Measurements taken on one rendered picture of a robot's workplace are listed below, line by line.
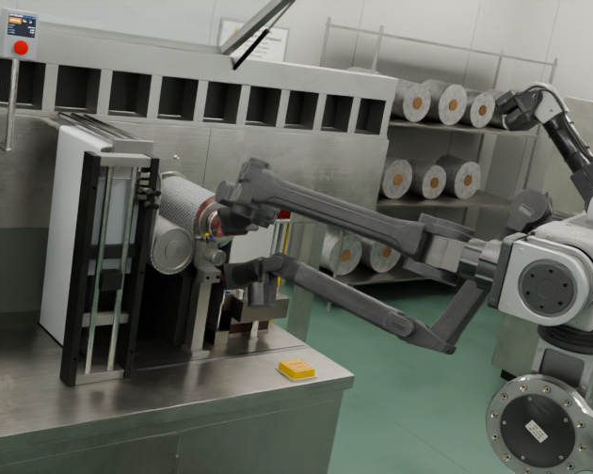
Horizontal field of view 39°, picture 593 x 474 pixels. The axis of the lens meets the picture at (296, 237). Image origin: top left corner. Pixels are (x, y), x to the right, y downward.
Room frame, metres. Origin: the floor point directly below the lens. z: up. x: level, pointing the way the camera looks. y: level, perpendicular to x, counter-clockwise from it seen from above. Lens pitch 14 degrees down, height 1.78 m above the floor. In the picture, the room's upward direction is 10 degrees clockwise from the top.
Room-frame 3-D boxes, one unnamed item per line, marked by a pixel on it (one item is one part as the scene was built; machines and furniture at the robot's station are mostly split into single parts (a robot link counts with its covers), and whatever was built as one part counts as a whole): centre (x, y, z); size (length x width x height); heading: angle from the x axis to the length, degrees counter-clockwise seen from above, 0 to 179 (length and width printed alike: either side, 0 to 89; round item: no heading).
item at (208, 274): (2.07, 0.21, 1.05); 0.06 x 0.05 x 0.31; 40
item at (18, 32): (1.79, 0.65, 1.66); 0.07 x 0.07 x 0.10; 33
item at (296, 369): (2.05, -0.06, 0.91); 0.07 x 0.07 x 0.02; 40
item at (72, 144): (2.03, 0.57, 1.17); 0.34 x 0.05 x 0.54; 40
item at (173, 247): (2.14, 0.38, 1.17); 0.26 x 0.12 x 0.12; 40
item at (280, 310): (2.37, 0.18, 1.00); 0.40 x 0.16 x 0.06; 40
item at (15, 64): (1.80, 0.66, 1.51); 0.02 x 0.02 x 0.20
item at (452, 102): (6.02, -0.81, 0.92); 1.83 x 0.53 x 1.85; 130
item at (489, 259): (1.36, -0.33, 1.45); 0.09 x 0.08 x 0.12; 149
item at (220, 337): (2.26, 0.25, 0.92); 0.28 x 0.04 x 0.04; 40
